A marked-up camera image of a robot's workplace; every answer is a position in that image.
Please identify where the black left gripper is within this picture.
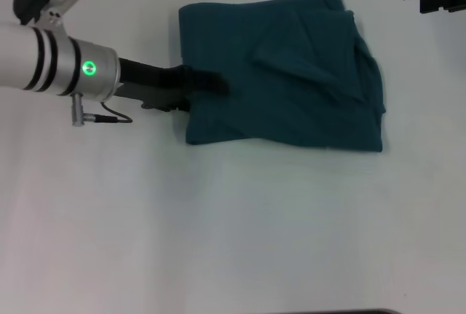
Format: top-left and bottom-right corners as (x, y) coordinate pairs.
(115, 58), (231, 113)

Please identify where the teal t-shirt with FREE print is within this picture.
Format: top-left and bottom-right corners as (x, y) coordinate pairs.
(177, 0), (387, 154)

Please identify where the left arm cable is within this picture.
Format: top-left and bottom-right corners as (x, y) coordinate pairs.
(70, 93), (134, 127)

